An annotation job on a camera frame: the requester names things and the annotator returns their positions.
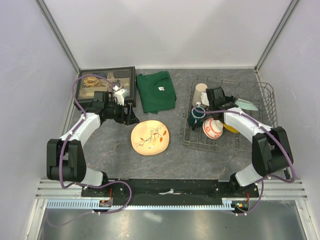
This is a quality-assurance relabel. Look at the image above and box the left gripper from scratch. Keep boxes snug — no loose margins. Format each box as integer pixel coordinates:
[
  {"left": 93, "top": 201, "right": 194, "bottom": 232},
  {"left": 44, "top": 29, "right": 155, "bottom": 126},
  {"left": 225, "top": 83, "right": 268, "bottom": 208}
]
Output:
[{"left": 104, "top": 100, "right": 140, "bottom": 126}]

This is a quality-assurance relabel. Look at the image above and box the light green flower plate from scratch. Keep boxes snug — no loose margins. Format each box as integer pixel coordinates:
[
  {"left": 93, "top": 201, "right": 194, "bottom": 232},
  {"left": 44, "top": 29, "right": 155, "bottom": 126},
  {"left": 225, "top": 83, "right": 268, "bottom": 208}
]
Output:
[{"left": 234, "top": 98, "right": 259, "bottom": 111}]

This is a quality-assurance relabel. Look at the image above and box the beige bird pattern plate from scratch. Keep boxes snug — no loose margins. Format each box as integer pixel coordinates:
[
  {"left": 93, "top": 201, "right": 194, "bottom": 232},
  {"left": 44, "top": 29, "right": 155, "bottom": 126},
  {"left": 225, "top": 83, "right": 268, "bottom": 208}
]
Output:
[{"left": 130, "top": 120, "right": 170, "bottom": 156}]

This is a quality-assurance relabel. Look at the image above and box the yellow small plate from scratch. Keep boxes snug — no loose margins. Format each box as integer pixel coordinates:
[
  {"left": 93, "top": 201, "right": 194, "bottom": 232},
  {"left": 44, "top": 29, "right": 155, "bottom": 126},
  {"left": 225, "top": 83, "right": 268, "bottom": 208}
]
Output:
[{"left": 222, "top": 123, "right": 240, "bottom": 134}]

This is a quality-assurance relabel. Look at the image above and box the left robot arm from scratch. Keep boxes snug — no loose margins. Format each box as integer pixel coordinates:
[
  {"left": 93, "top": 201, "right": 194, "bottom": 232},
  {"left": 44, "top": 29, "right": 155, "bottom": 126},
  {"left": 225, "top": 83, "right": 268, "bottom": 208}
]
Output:
[{"left": 46, "top": 89, "right": 140, "bottom": 197}]

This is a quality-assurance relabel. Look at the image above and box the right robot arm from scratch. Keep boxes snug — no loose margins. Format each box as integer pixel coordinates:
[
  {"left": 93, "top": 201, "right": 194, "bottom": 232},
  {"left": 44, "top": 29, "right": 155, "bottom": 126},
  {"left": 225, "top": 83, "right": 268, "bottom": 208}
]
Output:
[{"left": 204, "top": 86, "right": 296, "bottom": 197}]

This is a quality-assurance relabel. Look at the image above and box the beige ceramic cup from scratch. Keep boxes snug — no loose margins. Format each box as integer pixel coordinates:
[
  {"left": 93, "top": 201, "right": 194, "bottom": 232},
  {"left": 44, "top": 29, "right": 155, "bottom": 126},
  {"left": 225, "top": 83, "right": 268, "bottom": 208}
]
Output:
[{"left": 192, "top": 83, "right": 209, "bottom": 107}]

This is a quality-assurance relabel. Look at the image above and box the white orange patterned bowl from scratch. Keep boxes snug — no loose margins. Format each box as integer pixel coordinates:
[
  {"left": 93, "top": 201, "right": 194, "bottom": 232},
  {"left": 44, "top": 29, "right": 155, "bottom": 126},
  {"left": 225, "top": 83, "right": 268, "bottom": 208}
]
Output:
[{"left": 202, "top": 118, "right": 224, "bottom": 140}]

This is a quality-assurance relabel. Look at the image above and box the dark green mug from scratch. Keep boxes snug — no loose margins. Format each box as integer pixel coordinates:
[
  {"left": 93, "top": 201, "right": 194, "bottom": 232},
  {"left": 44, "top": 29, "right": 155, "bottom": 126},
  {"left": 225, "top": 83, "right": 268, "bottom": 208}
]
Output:
[{"left": 188, "top": 106, "right": 206, "bottom": 131}]

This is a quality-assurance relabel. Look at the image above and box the green folded t-shirt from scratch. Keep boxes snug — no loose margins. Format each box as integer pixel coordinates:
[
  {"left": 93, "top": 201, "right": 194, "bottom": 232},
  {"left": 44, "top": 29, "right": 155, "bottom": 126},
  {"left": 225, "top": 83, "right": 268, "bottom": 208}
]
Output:
[{"left": 136, "top": 71, "right": 177, "bottom": 114}]

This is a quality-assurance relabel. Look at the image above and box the black compartment box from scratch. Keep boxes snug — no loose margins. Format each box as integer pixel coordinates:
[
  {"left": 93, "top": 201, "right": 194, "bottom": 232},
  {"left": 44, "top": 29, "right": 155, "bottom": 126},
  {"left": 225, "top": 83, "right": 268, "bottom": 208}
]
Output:
[{"left": 74, "top": 66, "right": 137, "bottom": 110}]

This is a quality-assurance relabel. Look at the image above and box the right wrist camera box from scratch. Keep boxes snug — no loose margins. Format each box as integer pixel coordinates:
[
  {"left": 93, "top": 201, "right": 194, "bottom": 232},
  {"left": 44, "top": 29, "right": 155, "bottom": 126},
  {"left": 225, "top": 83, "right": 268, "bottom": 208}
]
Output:
[{"left": 194, "top": 91, "right": 210, "bottom": 108}]

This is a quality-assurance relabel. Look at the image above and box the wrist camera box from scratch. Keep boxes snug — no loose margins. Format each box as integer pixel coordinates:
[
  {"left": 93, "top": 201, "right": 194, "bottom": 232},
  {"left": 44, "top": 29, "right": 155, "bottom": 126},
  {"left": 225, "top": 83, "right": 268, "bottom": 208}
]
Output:
[
  {"left": 194, "top": 91, "right": 210, "bottom": 108},
  {"left": 113, "top": 86, "right": 130, "bottom": 106}
]

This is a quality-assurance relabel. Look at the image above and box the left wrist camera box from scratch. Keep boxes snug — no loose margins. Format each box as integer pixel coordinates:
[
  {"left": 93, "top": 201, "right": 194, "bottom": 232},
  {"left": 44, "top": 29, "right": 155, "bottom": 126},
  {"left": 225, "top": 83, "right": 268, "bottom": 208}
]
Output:
[{"left": 113, "top": 86, "right": 130, "bottom": 106}]

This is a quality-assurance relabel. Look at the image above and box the grey wire dish rack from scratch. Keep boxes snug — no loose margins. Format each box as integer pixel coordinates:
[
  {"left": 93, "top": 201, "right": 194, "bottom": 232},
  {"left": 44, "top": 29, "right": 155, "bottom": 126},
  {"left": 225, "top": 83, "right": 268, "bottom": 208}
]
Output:
[{"left": 183, "top": 75, "right": 278, "bottom": 156}]

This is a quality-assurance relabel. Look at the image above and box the gold bracelet coil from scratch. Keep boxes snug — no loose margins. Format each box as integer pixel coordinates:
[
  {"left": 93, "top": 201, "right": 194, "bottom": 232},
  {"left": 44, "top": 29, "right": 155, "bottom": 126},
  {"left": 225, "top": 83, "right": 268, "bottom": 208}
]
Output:
[{"left": 83, "top": 76, "right": 100, "bottom": 88}]

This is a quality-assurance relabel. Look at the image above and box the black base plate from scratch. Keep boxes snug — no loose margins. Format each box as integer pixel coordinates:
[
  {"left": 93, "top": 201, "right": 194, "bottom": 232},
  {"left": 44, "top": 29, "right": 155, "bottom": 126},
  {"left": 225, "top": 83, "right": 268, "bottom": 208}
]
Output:
[{"left": 81, "top": 178, "right": 259, "bottom": 207}]

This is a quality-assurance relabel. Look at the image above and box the blue white cable duct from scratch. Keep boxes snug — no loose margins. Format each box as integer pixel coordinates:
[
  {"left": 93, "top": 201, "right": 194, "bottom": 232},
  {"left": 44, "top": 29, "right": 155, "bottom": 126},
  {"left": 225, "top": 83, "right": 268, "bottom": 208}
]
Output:
[{"left": 46, "top": 199, "right": 236, "bottom": 211}]

